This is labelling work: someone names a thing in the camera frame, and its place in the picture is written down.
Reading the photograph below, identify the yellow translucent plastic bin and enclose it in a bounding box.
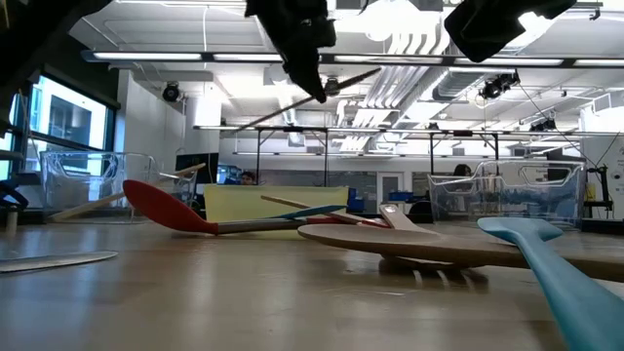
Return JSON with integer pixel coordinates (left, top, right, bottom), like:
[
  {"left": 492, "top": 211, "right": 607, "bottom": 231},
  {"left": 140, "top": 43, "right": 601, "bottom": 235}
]
[{"left": 203, "top": 183, "right": 350, "bottom": 223}]

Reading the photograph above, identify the wooden slotted spoon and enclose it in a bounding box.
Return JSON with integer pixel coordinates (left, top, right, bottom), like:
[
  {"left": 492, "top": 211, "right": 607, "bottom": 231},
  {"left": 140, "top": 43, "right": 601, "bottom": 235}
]
[{"left": 378, "top": 203, "right": 488, "bottom": 289}]

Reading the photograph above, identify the window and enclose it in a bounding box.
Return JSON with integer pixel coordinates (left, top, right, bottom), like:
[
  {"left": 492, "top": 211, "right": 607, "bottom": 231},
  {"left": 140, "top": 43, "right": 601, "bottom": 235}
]
[{"left": 0, "top": 72, "right": 118, "bottom": 181}]

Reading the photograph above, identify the black truss frame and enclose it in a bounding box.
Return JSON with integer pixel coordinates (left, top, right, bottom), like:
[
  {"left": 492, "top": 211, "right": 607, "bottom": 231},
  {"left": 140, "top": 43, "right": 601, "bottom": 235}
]
[{"left": 193, "top": 124, "right": 624, "bottom": 189}]

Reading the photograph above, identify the long blue silicone spatula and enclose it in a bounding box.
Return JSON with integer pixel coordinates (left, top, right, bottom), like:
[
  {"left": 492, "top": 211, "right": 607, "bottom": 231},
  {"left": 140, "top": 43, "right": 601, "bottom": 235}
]
[{"left": 477, "top": 216, "right": 624, "bottom": 351}]

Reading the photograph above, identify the large wooden spoon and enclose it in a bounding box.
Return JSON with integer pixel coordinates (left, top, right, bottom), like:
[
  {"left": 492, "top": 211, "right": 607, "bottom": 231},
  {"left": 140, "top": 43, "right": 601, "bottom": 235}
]
[{"left": 296, "top": 222, "right": 624, "bottom": 283}]

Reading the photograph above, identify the yellow-handled knife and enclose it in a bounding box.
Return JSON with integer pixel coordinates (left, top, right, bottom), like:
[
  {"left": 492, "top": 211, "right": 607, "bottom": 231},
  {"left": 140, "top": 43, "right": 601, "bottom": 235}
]
[{"left": 0, "top": 250, "right": 119, "bottom": 274}]

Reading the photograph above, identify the red slotted spoon steel handle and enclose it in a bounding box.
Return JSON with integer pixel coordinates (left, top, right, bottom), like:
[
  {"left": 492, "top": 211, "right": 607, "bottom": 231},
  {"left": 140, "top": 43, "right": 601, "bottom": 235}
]
[{"left": 122, "top": 178, "right": 362, "bottom": 236}]

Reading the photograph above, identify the dark blue chair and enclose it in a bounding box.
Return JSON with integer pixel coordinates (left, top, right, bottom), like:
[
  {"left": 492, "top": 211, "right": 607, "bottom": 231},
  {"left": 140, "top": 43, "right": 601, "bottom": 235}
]
[{"left": 0, "top": 178, "right": 31, "bottom": 234}]

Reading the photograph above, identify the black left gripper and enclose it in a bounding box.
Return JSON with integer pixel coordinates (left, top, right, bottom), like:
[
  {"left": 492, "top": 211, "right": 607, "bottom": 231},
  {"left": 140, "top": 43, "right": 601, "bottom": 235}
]
[{"left": 245, "top": 0, "right": 337, "bottom": 104}]

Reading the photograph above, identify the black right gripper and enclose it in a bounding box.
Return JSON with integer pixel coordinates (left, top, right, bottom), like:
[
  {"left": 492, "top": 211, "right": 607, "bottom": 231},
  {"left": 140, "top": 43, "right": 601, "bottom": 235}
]
[{"left": 443, "top": 0, "right": 579, "bottom": 63}]

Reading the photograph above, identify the short blue silicone spatula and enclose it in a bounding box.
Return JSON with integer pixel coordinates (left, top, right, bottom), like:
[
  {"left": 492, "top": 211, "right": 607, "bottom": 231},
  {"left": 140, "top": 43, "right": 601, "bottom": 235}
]
[{"left": 265, "top": 204, "right": 348, "bottom": 221}]

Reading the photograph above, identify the wooden fork spoon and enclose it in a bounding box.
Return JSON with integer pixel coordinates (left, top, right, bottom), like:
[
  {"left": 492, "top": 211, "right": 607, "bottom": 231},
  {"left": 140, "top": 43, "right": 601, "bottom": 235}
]
[{"left": 48, "top": 163, "right": 207, "bottom": 221}]

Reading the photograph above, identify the clear plastic bin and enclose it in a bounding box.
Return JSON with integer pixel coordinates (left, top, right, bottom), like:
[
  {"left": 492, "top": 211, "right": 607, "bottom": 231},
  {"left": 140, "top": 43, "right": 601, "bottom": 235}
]
[
  {"left": 427, "top": 159, "right": 586, "bottom": 230},
  {"left": 39, "top": 150, "right": 199, "bottom": 223}
]

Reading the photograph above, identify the teal-handled knife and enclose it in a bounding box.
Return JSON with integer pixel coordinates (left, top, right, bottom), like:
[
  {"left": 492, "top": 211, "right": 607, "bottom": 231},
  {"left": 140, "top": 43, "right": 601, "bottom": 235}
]
[{"left": 232, "top": 66, "right": 382, "bottom": 134}]

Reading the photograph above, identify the black equipment stand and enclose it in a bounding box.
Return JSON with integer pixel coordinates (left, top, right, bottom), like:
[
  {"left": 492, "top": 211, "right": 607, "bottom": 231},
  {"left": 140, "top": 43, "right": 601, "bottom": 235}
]
[{"left": 584, "top": 164, "right": 614, "bottom": 219}]

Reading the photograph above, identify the black monitor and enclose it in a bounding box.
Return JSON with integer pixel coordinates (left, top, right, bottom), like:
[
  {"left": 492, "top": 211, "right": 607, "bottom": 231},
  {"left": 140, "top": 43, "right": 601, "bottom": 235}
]
[{"left": 175, "top": 152, "right": 220, "bottom": 185}]

